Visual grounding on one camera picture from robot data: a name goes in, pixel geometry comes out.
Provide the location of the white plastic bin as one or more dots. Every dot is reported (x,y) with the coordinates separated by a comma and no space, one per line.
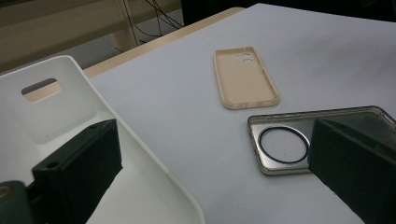
(62,105)

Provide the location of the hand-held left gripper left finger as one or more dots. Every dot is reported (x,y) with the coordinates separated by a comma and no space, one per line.
(77,168)

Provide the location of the black curtain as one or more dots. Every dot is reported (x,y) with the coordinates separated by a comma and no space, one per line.
(280,4)

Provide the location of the white table sheet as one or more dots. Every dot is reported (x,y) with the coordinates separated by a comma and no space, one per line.
(186,124)

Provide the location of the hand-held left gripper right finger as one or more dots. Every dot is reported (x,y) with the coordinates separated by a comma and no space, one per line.
(355,168)

